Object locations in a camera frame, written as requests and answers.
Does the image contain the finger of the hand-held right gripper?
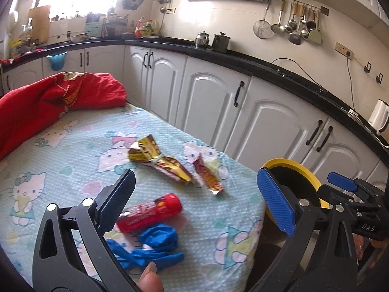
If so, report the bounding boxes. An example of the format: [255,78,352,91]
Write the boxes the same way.
[327,172,364,193]
[317,185,350,206]

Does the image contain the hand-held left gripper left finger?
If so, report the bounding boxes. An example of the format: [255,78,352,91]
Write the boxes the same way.
[32,169,144,292]

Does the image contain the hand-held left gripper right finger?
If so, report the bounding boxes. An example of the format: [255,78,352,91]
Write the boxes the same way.
[247,167,360,292]

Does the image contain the yellow trash bin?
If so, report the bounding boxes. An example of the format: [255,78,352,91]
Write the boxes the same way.
[263,158,330,229]

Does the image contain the red snack tube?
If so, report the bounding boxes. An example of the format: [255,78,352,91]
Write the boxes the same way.
[116,193,183,234]

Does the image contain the person's left hand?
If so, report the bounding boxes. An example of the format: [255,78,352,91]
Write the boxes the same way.
[135,262,165,292]

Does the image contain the yellow and brown snack wrapper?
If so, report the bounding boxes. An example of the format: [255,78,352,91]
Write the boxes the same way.
[127,134,195,186]

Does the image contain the cartoon print bed sheet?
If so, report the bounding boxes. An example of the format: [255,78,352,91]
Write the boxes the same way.
[0,101,268,292]

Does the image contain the blue glove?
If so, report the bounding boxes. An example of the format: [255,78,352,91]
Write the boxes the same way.
[106,223,185,271]

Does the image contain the pink snack wrapper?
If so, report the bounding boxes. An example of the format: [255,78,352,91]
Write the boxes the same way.
[193,153,227,197]

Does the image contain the white electric kettle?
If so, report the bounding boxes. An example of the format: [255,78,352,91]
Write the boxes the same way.
[368,99,389,135]

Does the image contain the red printed blanket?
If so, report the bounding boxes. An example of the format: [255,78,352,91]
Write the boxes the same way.
[0,71,128,160]

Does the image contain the white kitchen cabinets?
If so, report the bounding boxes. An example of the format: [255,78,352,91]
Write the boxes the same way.
[0,44,389,195]

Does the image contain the black countertop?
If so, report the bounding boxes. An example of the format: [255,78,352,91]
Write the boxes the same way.
[0,36,389,159]

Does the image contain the blue plastic basin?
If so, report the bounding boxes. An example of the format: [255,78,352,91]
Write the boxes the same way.
[46,51,68,71]

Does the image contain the green spatula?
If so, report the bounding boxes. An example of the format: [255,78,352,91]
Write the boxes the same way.
[308,10,323,44]

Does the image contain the black countertop rack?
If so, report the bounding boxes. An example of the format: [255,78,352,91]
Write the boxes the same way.
[101,13,128,37]

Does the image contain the yellow oil bottle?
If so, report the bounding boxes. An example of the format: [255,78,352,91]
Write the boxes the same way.
[144,19,160,36]

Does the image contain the steel pot with lid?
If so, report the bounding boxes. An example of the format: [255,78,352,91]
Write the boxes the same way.
[212,32,231,53]

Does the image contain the steel ladle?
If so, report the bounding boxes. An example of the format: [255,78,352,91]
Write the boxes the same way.
[271,0,286,34]

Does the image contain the steel kettle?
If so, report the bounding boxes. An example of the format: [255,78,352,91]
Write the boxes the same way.
[195,31,210,49]

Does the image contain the steel mesh strainer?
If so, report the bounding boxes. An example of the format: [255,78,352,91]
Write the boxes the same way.
[253,0,273,39]

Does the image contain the wooden cutting board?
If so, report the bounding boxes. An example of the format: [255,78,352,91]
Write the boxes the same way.
[27,5,51,45]

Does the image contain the hanging small utensil rack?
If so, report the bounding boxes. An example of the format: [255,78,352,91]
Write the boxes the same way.
[157,0,177,14]

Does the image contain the black power cable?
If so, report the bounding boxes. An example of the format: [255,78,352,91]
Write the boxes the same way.
[271,55,357,114]

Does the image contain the beige wall socket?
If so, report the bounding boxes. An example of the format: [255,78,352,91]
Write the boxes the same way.
[335,42,355,60]

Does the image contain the wooden handle steel spoon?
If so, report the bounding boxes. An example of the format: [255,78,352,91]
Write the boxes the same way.
[285,2,298,33]

